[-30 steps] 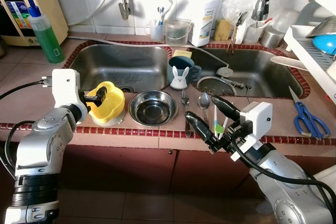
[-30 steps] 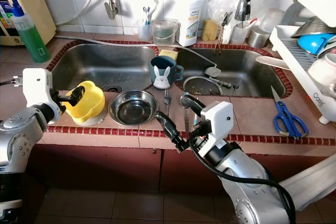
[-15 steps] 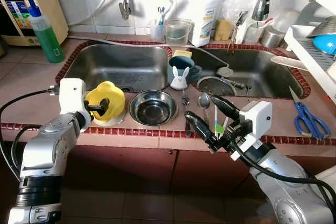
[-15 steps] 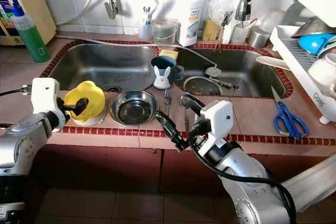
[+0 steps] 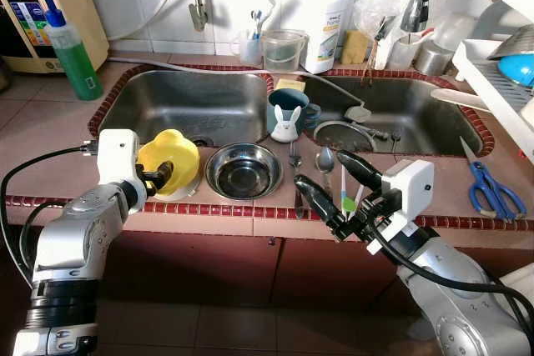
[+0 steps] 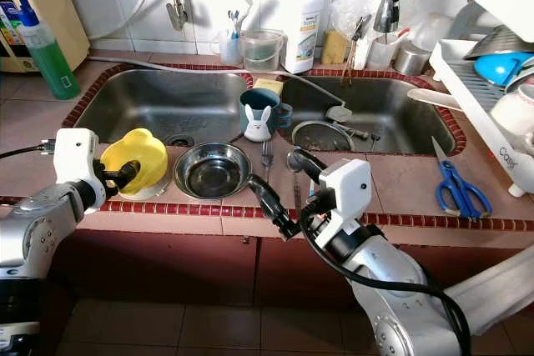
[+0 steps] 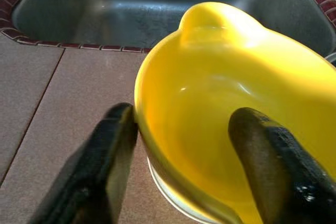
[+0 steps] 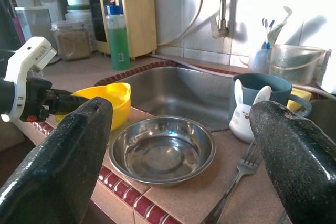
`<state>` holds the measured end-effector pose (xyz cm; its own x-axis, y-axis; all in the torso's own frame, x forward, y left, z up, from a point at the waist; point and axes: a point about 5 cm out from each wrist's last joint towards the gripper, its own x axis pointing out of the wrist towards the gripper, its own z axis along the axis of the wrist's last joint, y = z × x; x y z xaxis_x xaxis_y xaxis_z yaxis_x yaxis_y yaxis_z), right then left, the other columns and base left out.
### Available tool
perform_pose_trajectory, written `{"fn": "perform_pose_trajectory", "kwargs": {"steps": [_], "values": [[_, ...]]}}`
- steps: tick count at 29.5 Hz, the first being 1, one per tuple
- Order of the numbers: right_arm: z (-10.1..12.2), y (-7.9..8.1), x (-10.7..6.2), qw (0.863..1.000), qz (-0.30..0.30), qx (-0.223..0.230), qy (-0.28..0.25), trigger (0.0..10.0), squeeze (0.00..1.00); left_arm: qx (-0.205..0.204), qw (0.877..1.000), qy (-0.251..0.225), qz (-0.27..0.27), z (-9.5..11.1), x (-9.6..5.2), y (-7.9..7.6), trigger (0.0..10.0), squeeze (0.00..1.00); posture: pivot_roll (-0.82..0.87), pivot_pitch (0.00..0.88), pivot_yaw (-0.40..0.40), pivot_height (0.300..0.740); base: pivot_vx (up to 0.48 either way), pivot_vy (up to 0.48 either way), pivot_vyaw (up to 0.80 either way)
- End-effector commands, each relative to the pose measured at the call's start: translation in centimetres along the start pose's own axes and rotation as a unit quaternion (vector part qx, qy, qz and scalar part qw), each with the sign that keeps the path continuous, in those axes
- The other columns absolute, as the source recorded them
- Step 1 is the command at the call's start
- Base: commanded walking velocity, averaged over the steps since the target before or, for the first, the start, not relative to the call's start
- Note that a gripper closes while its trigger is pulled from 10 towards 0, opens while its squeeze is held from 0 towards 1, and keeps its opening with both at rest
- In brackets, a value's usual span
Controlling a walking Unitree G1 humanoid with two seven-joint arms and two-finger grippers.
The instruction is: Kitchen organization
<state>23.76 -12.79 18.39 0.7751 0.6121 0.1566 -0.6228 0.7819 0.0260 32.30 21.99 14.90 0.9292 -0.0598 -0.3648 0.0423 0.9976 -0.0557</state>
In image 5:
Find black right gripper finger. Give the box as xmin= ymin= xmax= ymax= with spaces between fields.
xmin=336 ymin=150 xmax=385 ymax=194
xmin=294 ymin=175 xmax=345 ymax=236

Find white training chopsticks green joint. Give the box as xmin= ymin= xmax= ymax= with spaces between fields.
xmin=338 ymin=164 xmax=366 ymax=217

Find yellow plastic bowl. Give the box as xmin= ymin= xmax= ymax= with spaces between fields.
xmin=136 ymin=129 xmax=201 ymax=198

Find steel spoon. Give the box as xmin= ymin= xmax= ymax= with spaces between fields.
xmin=315 ymin=146 xmax=336 ymax=198

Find blue mug white rabbit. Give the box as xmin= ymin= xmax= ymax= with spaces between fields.
xmin=267 ymin=88 xmax=322 ymax=143

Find yellow sponge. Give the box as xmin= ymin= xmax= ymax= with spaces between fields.
xmin=275 ymin=78 xmax=308 ymax=94

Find steel sink basin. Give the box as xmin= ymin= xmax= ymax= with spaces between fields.
xmin=98 ymin=68 xmax=272 ymax=147
xmin=305 ymin=77 xmax=485 ymax=157

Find dark red base cabinet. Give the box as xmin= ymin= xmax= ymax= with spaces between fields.
xmin=0 ymin=231 xmax=534 ymax=311

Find brown wooden chopsticks bundle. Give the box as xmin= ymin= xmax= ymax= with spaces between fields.
xmin=360 ymin=35 xmax=380 ymax=86

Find white rectangular utensil holder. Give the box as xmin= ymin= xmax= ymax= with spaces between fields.
xmin=370 ymin=14 xmax=400 ymax=71

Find orange sponge block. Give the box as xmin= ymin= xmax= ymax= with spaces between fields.
xmin=342 ymin=31 xmax=372 ymax=65

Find white plastic cup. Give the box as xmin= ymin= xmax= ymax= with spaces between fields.
xmin=390 ymin=29 xmax=435 ymax=72

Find steel cup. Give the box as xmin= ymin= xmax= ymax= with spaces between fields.
xmin=415 ymin=42 xmax=456 ymax=76

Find green dish soap bottle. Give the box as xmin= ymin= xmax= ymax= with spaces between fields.
xmin=42 ymin=8 xmax=104 ymax=103

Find white detergent bottle yellow cap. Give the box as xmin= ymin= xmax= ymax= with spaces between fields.
xmin=302 ymin=0 xmax=351 ymax=75

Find clear toothbrush cup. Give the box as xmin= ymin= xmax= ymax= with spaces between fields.
xmin=236 ymin=29 xmax=266 ymax=69

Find grey slanted board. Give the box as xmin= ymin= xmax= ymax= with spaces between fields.
xmin=501 ymin=264 xmax=534 ymax=307

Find white dish rack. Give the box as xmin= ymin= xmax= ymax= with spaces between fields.
xmin=453 ymin=0 xmax=534 ymax=157

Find clear plastic bag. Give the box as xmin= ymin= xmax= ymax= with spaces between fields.
xmin=350 ymin=0 xmax=418 ymax=40

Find clear plastic container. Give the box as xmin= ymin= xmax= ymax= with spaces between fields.
xmin=434 ymin=10 xmax=478 ymax=48

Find blue bowl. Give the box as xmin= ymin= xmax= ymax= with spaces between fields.
xmin=498 ymin=53 xmax=534 ymax=88

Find blue toothbrush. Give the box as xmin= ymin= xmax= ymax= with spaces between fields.
xmin=250 ymin=10 xmax=264 ymax=40

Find steel mixing bowl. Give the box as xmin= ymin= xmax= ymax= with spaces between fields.
xmin=488 ymin=27 xmax=534 ymax=61

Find cream water ionizer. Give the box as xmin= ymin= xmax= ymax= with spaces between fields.
xmin=0 ymin=0 xmax=109 ymax=75

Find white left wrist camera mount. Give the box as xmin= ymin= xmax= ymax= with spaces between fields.
xmin=96 ymin=128 xmax=151 ymax=211

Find steel utensil handle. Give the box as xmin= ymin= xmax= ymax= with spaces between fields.
xmin=367 ymin=125 xmax=403 ymax=142

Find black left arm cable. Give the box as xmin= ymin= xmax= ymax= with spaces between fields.
xmin=0 ymin=146 xmax=99 ymax=290

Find blue handled scissors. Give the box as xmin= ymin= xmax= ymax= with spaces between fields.
xmin=459 ymin=135 xmax=528 ymax=222

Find cream ladle handle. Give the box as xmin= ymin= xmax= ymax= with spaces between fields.
xmin=430 ymin=88 xmax=493 ymax=113

